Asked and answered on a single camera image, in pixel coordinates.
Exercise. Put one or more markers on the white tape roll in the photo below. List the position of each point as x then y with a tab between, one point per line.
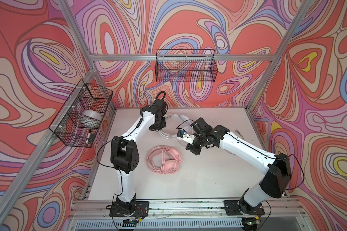
90	119

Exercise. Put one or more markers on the left black wire basket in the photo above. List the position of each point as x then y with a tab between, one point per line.
85	96

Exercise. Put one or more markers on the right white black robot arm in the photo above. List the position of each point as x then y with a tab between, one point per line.
275	168

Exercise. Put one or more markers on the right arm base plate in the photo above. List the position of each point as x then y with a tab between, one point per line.
240	207

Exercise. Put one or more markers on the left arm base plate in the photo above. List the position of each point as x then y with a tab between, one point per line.
137	209

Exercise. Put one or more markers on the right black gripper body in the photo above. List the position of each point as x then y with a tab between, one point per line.
199	142

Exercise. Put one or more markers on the back black wire basket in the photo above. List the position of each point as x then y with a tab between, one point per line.
186	65

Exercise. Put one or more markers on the black wire basket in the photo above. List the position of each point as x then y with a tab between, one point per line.
186	65
85	96

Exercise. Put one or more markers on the white headphones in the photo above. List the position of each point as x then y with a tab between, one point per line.
174	123

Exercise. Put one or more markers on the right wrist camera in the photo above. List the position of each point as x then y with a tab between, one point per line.
184	136

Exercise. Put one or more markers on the pink cat-ear headphones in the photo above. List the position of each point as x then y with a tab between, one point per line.
170	160

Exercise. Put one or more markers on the marker pen in basket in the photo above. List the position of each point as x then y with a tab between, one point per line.
88	137

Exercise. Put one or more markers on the aluminium front rail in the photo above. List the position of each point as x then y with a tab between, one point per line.
189	208

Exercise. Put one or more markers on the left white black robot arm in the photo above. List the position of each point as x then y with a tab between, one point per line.
124	152

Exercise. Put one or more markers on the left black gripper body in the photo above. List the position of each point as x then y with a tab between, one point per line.
159	125

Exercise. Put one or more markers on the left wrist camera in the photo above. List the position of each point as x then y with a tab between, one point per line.
161	104

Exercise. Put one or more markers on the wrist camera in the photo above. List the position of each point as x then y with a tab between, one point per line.
161	104
184	136

